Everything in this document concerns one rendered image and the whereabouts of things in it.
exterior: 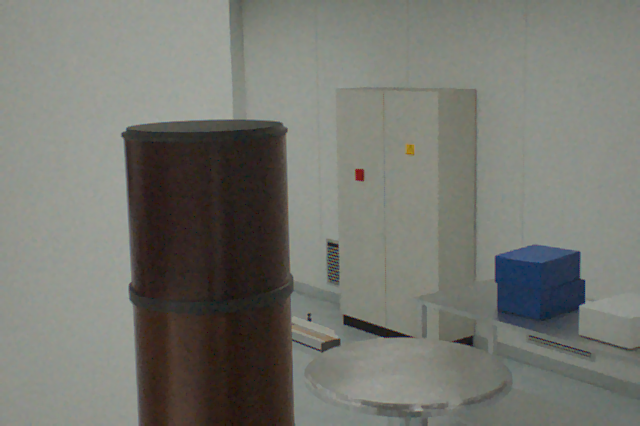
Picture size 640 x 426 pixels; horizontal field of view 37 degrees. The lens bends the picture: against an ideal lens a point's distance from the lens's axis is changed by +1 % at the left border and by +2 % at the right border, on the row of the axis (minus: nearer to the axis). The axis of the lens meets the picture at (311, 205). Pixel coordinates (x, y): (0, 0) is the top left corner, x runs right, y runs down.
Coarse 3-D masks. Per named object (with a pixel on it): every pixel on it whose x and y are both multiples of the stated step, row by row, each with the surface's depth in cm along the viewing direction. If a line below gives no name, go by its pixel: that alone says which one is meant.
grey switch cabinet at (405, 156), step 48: (336, 96) 791; (384, 96) 744; (432, 96) 702; (384, 144) 750; (432, 144) 708; (384, 192) 757; (432, 192) 714; (384, 240) 764; (432, 240) 720; (384, 288) 771; (432, 288) 726; (384, 336) 782; (432, 336) 733
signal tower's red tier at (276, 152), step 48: (144, 144) 27; (192, 144) 26; (240, 144) 26; (144, 192) 27; (192, 192) 26; (240, 192) 27; (144, 240) 27; (192, 240) 27; (240, 240) 27; (288, 240) 29; (144, 288) 28; (192, 288) 27; (240, 288) 27
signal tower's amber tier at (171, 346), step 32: (160, 320) 27; (192, 320) 27; (224, 320) 27; (256, 320) 27; (288, 320) 29; (160, 352) 27; (192, 352) 27; (224, 352) 27; (256, 352) 28; (288, 352) 29; (160, 384) 28; (192, 384) 27; (224, 384) 27; (256, 384) 28; (288, 384) 29; (160, 416) 28; (192, 416) 27; (224, 416) 27; (256, 416) 28; (288, 416) 29
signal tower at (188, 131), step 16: (128, 128) 28; (144, 128) 28; (160, 128) 28; (176, 128) 27; (192, 128) 27; (208, 128) 27; (224, 128) 27; (240, 128) 27; (256, 128) 27; (272, 128) 27; (128, 288) 29; (288, 288) 28; (144, 304) 27; (160, 304) 27; (176, 304) 27; (192, 304) 27; (208, 304) 27; (224, 304) 27; (240, 304) 27; (256, 304) 27; (272, 304) 28
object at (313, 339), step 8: (296, 320) 501; (304, 320) 496; (296, 328) 495; (304, 328) 485; (312, 328) 481; (320, 328) 485; (328, 328) 480; (296, 336) 487; (304, 336) 482; (312, 336) 480; (320, 336) 480; (328, 336) 480; (336, 336) 478; (296, 344) 488; (304, 344) 482; (312, 344) 477; (320, 344) 471; (328, 344) 474; (336, 344) 477; (304, 352) 483; (312, 352) 478; (320, 352) 472
